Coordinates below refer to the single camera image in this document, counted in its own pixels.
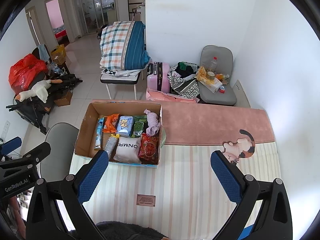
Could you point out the white wall power strip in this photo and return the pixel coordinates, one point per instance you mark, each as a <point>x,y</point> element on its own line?
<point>7,130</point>

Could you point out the grey round back chair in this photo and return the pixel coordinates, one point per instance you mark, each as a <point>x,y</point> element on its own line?
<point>60,137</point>

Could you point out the striped cat print mat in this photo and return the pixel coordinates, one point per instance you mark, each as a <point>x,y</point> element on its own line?
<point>180,180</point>

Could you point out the white leaning panel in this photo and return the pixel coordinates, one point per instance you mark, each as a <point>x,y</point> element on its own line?
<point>242,93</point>

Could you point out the small brown cardboard box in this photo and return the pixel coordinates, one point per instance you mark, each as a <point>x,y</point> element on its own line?
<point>63,99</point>

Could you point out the green snack packet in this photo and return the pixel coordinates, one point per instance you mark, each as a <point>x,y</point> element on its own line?
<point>138,127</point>

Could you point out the grey cushioned chair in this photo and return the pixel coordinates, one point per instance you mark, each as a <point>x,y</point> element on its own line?
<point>217,52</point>

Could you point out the clear plastic bottle red cap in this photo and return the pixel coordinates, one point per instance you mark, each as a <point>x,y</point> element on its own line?
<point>212,65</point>

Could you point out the red plastic bag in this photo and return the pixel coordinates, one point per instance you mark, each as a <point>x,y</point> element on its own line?
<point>23,72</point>

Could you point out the pink plastic bag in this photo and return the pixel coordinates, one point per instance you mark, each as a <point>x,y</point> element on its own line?
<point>170,95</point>

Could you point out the blue seat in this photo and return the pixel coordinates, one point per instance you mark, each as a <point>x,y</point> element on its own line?
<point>246,233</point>

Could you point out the silver glitter packet yellow ends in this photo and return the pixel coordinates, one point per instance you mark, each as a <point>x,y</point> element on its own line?
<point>111,145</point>

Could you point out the plaid folded bedding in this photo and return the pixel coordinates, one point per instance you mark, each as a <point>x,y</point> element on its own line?
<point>120,45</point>

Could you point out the pink suitcase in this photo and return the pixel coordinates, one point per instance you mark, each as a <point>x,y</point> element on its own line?
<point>158,78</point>

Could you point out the blue white tube packet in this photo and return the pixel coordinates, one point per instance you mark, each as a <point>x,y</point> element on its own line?
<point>99,135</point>

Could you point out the light blue cloth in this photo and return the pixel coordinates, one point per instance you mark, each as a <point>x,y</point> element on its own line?
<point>43,52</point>

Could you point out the black bag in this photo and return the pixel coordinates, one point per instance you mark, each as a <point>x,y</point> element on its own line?
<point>102,30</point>

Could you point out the orange snack packet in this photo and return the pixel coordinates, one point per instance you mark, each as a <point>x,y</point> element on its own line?
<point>110,125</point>

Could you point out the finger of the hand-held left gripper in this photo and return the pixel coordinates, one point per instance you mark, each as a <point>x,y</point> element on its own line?
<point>11,143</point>
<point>37,153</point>

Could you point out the small red box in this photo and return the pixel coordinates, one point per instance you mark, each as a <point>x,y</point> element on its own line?
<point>222,89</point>

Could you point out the yellow plastic bag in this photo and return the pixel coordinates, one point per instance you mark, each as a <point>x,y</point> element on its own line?
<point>202,74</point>

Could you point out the brown mat label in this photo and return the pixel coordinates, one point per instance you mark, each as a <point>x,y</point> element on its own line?
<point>146,200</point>

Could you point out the white goose plush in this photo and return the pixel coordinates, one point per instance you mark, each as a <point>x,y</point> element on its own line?
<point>40,90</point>

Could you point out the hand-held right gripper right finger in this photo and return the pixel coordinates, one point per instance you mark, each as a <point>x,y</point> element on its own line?
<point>225,177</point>

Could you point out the tape roll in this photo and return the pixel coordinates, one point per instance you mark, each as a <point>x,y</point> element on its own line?
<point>210,74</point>

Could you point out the red bed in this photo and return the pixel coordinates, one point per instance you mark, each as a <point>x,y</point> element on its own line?
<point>60,33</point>

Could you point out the pink mat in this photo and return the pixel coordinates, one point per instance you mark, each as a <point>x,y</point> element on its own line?
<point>212,122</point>

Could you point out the red snack packet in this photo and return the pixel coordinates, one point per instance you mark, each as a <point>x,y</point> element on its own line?
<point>148,150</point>

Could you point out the patterned tote bag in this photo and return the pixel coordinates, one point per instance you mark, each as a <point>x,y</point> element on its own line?
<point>185,86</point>

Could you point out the white tissue packet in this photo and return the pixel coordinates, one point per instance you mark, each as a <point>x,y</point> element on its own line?
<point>211,86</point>

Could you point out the glass sliding door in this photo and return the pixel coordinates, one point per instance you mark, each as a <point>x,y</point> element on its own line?
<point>92,10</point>

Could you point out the black folded stroller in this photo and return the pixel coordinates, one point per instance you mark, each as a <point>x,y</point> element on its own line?
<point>30,110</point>

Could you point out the purple cloth bundle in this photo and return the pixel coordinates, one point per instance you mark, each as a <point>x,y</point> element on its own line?
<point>152,125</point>

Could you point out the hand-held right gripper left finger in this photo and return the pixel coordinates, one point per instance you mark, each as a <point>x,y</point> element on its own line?
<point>93,175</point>

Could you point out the blue cat tissue pack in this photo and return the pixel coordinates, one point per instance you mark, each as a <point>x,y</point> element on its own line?
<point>125,126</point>

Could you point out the white printed pouch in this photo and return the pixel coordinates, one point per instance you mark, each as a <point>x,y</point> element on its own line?
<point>127,150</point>

